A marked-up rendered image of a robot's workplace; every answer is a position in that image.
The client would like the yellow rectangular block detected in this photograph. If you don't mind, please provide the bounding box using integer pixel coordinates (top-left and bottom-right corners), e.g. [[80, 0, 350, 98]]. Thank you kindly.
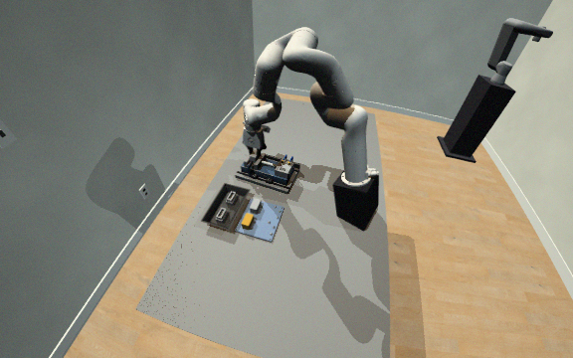
[[242, 213, 254, 230]]

